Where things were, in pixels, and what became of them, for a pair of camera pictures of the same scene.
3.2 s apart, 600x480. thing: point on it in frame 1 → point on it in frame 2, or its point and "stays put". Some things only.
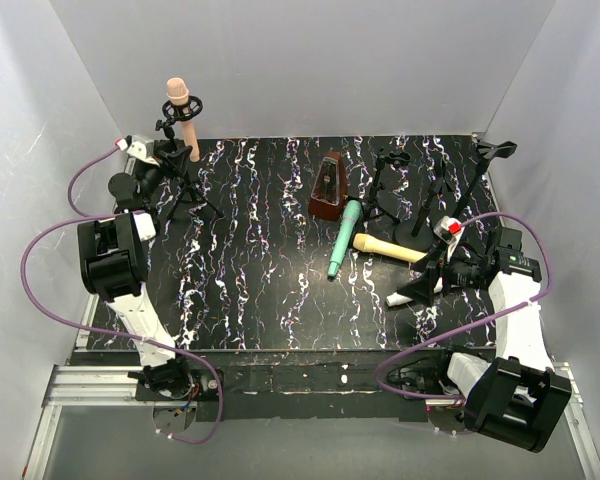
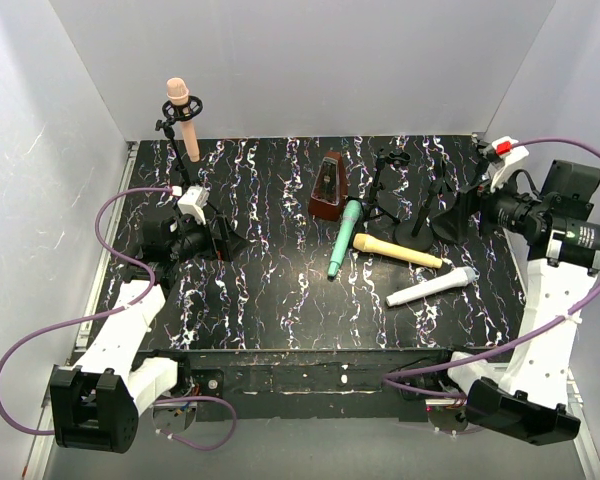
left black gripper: x=166 y=153 → x=218 y=237
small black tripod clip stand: x=399 y=159 stays put
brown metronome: x=330 y=188 stays put
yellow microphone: x=383 y=247 stays put
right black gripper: x=445 y=270 → x=468 y=215
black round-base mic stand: x=417 y=234 stays put
